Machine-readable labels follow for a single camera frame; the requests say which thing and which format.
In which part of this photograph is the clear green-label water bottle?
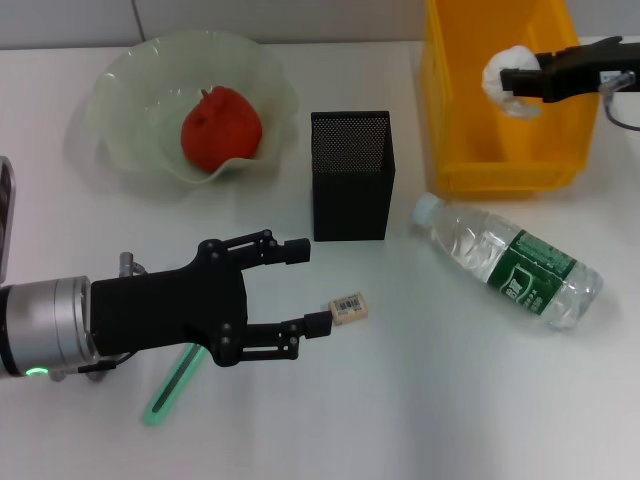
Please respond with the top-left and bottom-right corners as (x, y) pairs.
(409, 193), (604, 331)

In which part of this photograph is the left gripper cable with connectors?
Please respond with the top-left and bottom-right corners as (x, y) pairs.
(49, 252), (151, 382)

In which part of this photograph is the gripper cable with connectors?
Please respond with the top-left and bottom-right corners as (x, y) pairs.
(598, 69), (640, 132)
(49, 252), (151, 382)

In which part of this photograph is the pale green glass fruit plate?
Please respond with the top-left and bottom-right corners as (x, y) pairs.
(84, 30), (297, 187)

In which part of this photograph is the beige eraser with barcode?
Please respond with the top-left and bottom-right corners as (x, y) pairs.
(327, 293), (372, 328)

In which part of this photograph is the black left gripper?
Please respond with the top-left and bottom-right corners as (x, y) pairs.
(89, 229), (336, 369)

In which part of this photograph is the yellow plastic bin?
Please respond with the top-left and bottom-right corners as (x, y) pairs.
(418, 0), (601, 201)

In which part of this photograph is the black mesh pen holder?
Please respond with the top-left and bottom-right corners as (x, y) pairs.
(309, 109), (396, 244)

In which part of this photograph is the right gripper cable with connectors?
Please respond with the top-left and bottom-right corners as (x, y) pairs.
(598, 69), (640, 132)

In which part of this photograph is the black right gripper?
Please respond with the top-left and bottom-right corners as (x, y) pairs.
(500, 35), (640, 104)

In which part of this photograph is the red-orange fruit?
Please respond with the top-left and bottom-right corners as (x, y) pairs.
(180, 85), (264, 174)

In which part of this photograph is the green utility knife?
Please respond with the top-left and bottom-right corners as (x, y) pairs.
(142, 342), (209, 427)

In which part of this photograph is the white paper ball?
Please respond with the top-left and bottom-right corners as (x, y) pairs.
(481, 44), (544, 120)

